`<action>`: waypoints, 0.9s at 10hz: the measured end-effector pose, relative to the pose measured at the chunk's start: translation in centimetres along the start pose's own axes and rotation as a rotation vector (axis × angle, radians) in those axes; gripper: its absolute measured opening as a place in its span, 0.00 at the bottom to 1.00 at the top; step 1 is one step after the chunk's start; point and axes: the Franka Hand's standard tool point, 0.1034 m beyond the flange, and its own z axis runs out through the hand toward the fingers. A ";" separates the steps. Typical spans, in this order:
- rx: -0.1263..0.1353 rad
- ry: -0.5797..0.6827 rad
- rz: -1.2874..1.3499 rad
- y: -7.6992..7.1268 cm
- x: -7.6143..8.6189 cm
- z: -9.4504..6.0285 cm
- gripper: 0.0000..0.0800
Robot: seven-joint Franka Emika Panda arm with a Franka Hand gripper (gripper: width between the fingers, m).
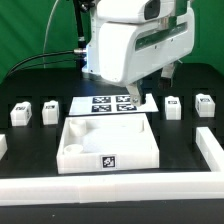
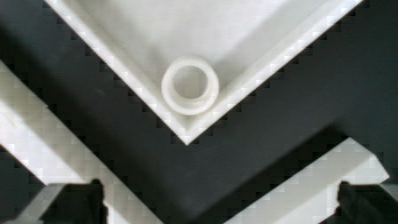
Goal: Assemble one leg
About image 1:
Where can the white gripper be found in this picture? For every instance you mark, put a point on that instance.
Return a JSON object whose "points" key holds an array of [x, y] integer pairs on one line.
{"points": [[128, 52]]}

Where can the white square tabletop tray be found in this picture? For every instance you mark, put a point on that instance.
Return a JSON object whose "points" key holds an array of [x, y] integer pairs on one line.
{"points": [[106, 143]]}

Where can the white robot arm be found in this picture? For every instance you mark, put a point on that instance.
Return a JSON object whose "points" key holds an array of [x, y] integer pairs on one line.
{"points": [[134, 12]]}

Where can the white tag sheet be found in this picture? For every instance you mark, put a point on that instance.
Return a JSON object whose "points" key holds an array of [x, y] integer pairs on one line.
{"points": [[109, 105]]}

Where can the white U-shaped fence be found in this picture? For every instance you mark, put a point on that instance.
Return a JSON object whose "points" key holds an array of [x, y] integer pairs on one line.
{"points": [[124, 187]]}

